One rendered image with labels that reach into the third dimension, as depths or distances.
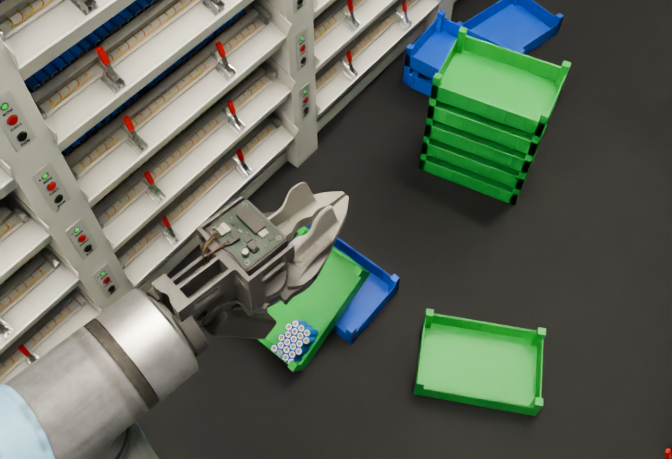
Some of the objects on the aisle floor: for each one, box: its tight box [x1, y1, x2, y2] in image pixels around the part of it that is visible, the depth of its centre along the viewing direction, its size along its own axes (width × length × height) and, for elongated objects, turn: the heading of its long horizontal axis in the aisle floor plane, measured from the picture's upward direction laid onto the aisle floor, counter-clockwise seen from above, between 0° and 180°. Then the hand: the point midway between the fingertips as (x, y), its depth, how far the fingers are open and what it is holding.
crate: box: [414, 308, 546, 416], centre depth 184 cm, size 30×20×8 cm
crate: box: [289, 224, 400, 345], centre depth 196 cm, size 30×20×8 cm
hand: (335, 206), depth 74 cm, fingers closed
